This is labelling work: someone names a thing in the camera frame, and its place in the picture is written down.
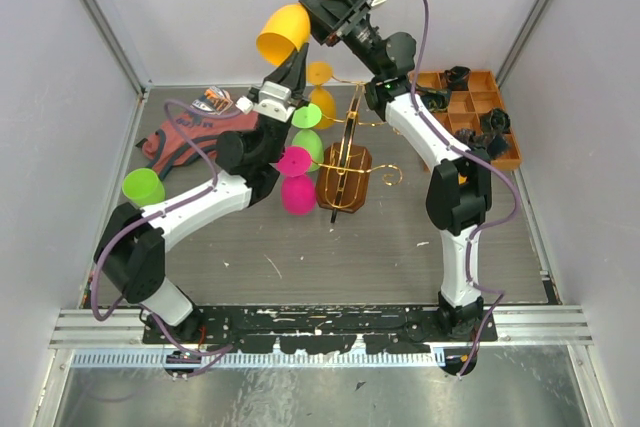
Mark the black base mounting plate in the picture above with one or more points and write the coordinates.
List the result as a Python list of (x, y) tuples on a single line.
[(319, 329)]

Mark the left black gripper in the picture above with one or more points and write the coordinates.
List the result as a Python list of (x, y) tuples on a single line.
[(293, 72)]

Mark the green wine glass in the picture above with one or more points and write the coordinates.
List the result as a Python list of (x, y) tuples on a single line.
[(305, 119), (143, 187)]

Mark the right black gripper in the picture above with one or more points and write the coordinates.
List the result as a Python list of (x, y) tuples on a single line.
[(331, 13)]

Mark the rolled maroon tie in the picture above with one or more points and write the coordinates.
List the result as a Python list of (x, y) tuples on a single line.
[(494, 143)]

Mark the gold wire wine glass rack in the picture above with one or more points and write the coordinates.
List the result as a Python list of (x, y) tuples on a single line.
[(345, 175)]

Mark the orange wine glass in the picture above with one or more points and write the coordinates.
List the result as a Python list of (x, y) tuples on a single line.
[(318, 75), (285, 32)]

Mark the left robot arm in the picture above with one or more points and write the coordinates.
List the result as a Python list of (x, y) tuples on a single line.
[(132, 249)]

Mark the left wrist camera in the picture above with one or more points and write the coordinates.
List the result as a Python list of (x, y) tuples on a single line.
[(270, 100)]

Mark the rolled dark tie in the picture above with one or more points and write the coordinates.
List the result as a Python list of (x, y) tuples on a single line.
[(457, 78), (496, 121)]

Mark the rolled dark tie top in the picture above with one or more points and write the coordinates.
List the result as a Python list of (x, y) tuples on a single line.
[(457, 78)]

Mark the red folded t-shirt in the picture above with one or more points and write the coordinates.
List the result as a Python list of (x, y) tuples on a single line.
[(209, 115)]

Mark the aluminium rail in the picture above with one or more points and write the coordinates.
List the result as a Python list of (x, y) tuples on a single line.
[(516, 324)]

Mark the slotted cable duct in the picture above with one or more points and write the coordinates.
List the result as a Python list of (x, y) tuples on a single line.
[(167, 359)]

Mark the rolled green patterned tie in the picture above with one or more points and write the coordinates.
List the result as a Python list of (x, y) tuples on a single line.
[(435, 100)]

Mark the pink wine glass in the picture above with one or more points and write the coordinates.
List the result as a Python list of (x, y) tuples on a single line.
[(297, 190)]

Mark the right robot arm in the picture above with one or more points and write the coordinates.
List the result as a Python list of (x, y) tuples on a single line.
[(459, 193)]

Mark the rolled dark tie right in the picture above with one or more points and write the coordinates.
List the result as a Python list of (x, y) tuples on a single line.
[(496, 121)]

